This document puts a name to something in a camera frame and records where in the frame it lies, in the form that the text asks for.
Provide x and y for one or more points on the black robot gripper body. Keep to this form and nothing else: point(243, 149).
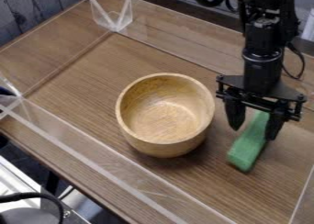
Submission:
point(259, 88)

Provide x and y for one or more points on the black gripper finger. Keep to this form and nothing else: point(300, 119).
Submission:
point(235, 112)
point(274, 124)

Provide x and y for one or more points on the green rectangular block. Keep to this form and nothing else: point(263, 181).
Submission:
point(248, 144)

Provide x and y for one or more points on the clear acrylic table barrier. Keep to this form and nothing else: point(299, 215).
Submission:
point(68, 68)

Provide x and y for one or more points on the brown wooden bowl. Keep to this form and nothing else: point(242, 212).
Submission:
point(164, 111)

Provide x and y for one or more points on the grey metal bracket with screw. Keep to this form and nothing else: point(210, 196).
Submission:
point(72, 217)

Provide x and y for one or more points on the white post at right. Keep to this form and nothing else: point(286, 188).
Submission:
point(308, 27)

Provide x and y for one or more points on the black table leg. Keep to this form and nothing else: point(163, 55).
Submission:
point(52, 183)

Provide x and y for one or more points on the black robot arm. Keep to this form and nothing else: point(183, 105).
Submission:
point(270, 27)

